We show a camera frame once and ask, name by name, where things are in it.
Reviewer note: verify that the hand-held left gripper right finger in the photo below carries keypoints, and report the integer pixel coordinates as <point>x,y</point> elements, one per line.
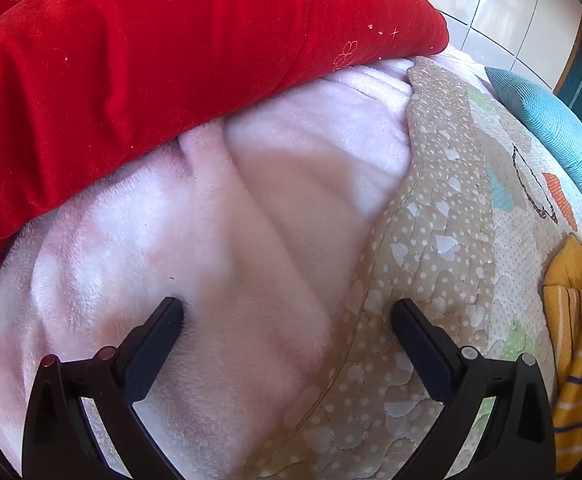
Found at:
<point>428,355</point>

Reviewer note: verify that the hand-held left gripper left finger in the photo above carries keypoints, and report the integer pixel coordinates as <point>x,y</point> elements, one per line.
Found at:
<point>152,350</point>

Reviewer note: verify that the patterned quilted bedspread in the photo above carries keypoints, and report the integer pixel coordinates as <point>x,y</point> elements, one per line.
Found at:
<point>446,240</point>

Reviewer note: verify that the pink fleece blanket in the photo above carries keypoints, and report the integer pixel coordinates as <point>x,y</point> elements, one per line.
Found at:
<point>251,220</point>

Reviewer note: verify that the blue knitted pillow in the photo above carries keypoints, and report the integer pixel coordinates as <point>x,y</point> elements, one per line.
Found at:
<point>551,125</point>

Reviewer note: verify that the red embroidered blanket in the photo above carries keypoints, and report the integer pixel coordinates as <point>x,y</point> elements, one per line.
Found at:
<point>146,60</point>

